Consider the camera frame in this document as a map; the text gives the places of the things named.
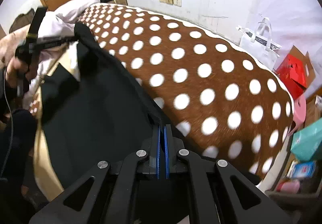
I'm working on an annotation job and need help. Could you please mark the black pants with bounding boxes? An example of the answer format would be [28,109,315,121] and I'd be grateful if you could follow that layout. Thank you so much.
[41,23,170,188]

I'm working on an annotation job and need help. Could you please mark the person's left hand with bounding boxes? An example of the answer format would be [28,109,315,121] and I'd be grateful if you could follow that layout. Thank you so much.
[5,57,32,88]

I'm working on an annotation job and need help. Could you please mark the pink quilt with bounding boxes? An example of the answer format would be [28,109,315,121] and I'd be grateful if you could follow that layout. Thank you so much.
[22,0,100,109]

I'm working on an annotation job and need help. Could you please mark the brown white polka dot blanket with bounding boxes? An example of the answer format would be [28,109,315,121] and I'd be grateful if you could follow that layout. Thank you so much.
[30,2,295,202]

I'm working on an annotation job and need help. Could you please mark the teal paper bag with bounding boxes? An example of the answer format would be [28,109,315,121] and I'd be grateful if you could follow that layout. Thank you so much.
[291,119,322,162]

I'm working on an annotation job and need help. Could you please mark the pink paper bag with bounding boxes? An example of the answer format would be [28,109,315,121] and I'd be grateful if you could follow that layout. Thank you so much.
[288,94,306,136]

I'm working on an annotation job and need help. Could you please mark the red cardboard box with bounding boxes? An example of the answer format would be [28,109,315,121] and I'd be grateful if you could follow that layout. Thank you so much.
[276,46,315,100]

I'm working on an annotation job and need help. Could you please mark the white tote bag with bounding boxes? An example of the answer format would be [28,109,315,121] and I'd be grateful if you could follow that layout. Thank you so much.
[239,17,281,70]

